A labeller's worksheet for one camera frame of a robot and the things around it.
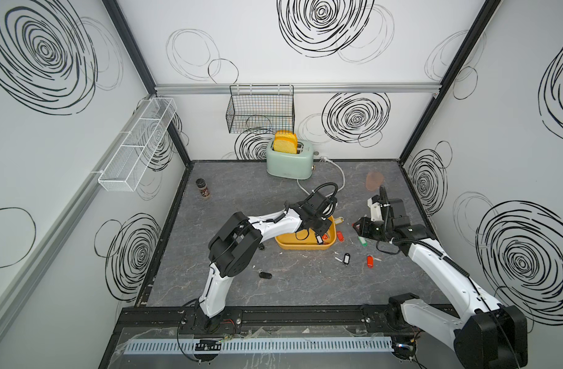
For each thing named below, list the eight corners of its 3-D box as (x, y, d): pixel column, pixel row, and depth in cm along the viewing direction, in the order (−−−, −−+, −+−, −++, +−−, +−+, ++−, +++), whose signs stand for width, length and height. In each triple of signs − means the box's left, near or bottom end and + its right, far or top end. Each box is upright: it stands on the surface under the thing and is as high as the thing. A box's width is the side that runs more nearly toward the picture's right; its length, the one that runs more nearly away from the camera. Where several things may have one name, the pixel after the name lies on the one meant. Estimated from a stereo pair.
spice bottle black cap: (201, 199, 107) (194, 185, 99) (203, 192, 110) (196, 177, 102) (209, 199, 107) (203, 185, 99) (211, 192, 110) (205, 177, 102)
